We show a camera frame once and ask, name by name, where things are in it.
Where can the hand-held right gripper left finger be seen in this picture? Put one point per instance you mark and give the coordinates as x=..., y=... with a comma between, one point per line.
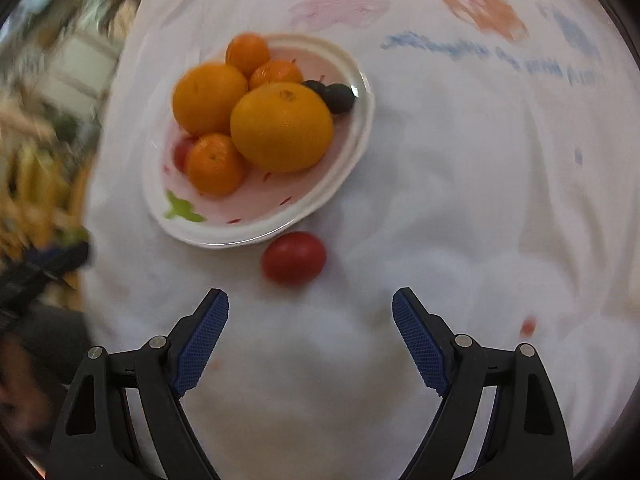
x=200, y=345

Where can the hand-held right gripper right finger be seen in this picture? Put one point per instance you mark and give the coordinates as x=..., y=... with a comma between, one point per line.
x=419, y=340

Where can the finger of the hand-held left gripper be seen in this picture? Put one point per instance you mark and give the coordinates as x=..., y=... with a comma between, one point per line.
x=65, y=259

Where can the red cherry tomato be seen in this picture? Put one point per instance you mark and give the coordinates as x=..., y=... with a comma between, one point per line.
x=294, y=257
x=181, y=154

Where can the pink strawberry print plate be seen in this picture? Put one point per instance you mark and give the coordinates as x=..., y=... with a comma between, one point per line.
x=240, y=210

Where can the small tangerine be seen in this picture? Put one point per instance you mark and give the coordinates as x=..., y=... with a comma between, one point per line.
x=275, y=74
x=216, y=164
x=247, y=53

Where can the large orange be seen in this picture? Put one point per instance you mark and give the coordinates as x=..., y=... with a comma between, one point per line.
x=210, y=97
x=281, y=127

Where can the white printed blanket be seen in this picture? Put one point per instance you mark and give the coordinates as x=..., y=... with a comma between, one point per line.
x=400, y=185

